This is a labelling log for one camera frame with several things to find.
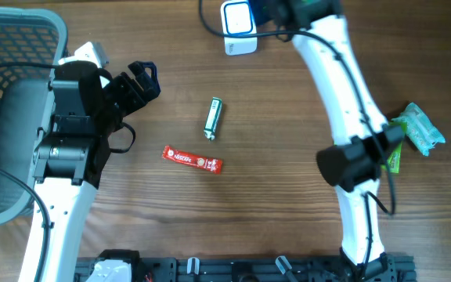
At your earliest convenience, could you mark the white barcode scanner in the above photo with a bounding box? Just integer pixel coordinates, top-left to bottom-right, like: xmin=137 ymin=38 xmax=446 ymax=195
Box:
xmin=220 ymin=0 xmax=258 ymax=56

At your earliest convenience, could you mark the green white small box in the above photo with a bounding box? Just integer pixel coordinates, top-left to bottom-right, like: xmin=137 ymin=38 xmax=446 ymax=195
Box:
xmin=204 ymin=97 xmax=222 ymax=140

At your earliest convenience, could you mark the green snack bag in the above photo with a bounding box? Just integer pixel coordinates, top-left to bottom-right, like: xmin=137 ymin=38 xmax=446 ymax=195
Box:
xmin=388 ymin=121 xmax=407 ymax=174

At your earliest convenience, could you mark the red Nescafe coffee stick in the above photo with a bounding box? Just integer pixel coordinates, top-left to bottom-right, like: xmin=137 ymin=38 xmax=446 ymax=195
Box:
xmin=162 ymin=145 xmax=223 ymax=174

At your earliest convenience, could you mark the teal tissue pack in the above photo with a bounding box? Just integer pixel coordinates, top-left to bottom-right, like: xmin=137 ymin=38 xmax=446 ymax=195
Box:
xmin=392 ymin=103 xmax=446 ymax=157

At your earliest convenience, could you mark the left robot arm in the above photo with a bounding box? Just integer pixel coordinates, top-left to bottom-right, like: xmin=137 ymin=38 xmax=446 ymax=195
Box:
xmin=19 ymin=60 xmax=161 ymax=281

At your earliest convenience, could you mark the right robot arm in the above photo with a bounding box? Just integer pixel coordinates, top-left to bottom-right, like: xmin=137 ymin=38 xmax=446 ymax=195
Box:
xmin=254 ymin=1 xmax=404 ymax=281

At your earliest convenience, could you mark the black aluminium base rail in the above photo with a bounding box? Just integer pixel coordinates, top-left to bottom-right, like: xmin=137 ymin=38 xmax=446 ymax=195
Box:
xmin=73 ymin=250 xmax=417 ymax=282

